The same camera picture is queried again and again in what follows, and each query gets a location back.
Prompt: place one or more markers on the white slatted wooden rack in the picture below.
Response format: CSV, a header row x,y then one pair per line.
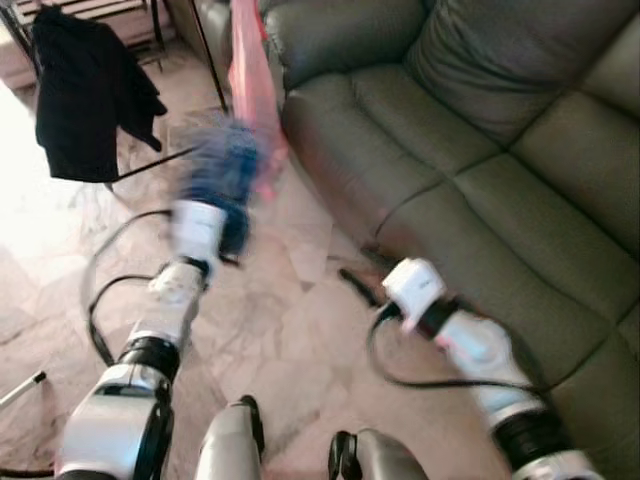
x,y
100,8

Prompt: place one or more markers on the silver left robot leg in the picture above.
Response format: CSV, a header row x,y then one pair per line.
x,y
230,450

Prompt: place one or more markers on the dark navy garment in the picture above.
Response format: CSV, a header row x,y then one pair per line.
x,y
90,90

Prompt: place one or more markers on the black metal drying rack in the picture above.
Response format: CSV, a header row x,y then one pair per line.
x,y
209,55

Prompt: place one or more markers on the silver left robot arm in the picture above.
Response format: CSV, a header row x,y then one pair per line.
x,y
175,285

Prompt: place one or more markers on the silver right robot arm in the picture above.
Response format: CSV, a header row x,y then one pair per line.
x,y
480,350

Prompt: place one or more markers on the pink garment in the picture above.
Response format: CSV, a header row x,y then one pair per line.
x,y
250,80

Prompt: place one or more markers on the silver robot leg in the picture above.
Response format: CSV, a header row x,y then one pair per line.
x,y
385,460
230,450

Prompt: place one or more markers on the blue plaid garment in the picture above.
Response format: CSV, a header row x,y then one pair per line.
x,y
225,170

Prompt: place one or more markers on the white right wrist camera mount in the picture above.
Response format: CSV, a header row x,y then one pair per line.
x,y
415,285

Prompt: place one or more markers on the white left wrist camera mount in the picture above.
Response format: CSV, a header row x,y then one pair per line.
x,y
198,230

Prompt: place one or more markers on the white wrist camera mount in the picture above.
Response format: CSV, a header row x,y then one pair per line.
x,y
415,285
198,230

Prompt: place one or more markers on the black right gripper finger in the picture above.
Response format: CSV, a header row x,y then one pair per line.
x,y
360,285

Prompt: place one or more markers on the silver right robot leg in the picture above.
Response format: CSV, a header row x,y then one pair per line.
x,y
385,460

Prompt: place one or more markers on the grey-green leather sofa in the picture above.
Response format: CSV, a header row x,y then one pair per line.
x,y
480,180

